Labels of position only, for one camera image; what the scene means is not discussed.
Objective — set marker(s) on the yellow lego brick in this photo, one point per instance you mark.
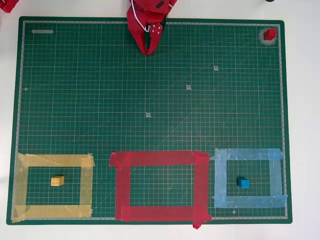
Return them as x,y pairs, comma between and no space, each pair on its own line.
57,181

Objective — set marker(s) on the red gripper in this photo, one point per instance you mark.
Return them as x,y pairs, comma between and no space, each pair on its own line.
137,26

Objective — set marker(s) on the red tape square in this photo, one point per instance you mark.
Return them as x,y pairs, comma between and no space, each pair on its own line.
122,187

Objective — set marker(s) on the green cutting mat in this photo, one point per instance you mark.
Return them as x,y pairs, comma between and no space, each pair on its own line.
150,100

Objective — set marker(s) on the red lego brick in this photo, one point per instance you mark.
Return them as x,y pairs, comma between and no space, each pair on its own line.
270,34

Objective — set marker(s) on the red leader arm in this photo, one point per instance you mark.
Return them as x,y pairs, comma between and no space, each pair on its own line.
8,5

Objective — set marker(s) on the yellow tape square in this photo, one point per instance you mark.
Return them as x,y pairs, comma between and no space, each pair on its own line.
21,187

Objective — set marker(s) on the blue tape square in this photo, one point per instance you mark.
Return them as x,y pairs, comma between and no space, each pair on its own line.
221,180

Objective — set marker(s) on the blue lego brick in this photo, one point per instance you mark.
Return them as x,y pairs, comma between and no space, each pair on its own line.
243,183

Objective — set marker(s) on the red robot arm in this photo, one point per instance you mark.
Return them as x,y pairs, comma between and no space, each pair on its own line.
155,6

